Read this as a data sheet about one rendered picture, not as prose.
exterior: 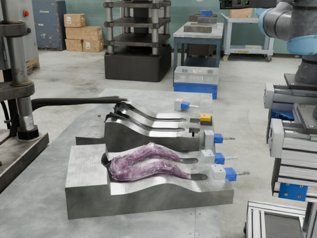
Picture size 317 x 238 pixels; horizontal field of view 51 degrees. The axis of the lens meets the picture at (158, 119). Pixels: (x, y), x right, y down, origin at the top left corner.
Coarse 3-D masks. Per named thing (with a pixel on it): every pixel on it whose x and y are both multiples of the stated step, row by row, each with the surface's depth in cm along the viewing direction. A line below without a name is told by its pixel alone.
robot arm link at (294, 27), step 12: (288, 12) 83; (300, 12) 75; (312, 12) 74; (276, 24) 84; (288, 24) 79; (300, 24) 75; (312, 24) 74; (288, 36) 80; (300, 36) 76; (312, 36) 75; (288, 48) 80; (300, 48) 77; (312, 48) 77
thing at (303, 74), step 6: (306, 60) 145; (300, 66) 149; (306, 66) 146; (312, 66) 144; (300, 72) 148; (306, 72) 146; (312, 72) 144; (294, 78) 153; (300, 78) 147; (306, 78) 145; (312, 78) 144; (312, 84) 145
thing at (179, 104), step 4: (176, 100) 180; (180, 100) 180; (176, 104) 180; (180, 104) 179; (184, 104) 178; (188, 104) 178; (176, 108) 180; (180, 108) 180; (184, 108) 179; (188, 108) 180
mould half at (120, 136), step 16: (128, 112) 140; (144, 112) 148; (96, 128) 141; (112, 128) 130; (128, 128) 129; (80, 144) 135; (112, 144) 133; (128, 144) 132; (144, 144) 131; (160, 144) 130; (176, 144) 129; (192, 144) 128
